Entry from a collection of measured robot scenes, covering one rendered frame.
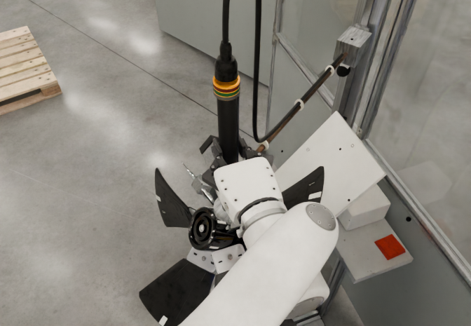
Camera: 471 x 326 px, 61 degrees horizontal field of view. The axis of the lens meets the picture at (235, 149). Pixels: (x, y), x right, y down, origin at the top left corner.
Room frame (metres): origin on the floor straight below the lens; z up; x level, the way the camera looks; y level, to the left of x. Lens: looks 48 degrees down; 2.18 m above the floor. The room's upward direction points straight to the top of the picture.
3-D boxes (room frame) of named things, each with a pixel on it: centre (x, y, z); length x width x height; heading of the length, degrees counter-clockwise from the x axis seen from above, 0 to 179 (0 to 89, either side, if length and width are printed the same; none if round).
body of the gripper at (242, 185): (0.41, -0.02, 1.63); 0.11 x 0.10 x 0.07; 20
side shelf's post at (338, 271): (0.80, -0.46, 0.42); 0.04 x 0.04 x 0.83; 20
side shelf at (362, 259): (0.80, -0.46, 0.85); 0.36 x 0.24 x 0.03; 20
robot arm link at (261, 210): (0.35, -0.04, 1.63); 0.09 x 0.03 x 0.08; 110
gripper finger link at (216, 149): (0.48, 0.04, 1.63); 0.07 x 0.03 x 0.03; 20
